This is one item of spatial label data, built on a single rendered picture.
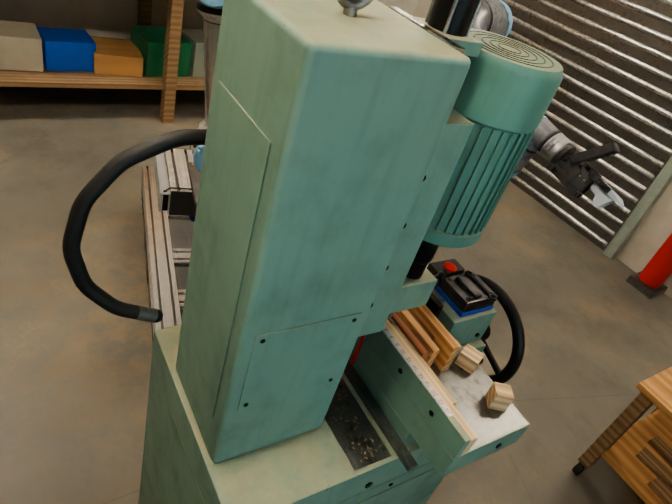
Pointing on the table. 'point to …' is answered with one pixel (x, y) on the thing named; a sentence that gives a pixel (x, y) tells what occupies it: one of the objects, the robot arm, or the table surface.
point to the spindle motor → (493, 132)
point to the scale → (417, 372)
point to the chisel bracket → (415, 292)
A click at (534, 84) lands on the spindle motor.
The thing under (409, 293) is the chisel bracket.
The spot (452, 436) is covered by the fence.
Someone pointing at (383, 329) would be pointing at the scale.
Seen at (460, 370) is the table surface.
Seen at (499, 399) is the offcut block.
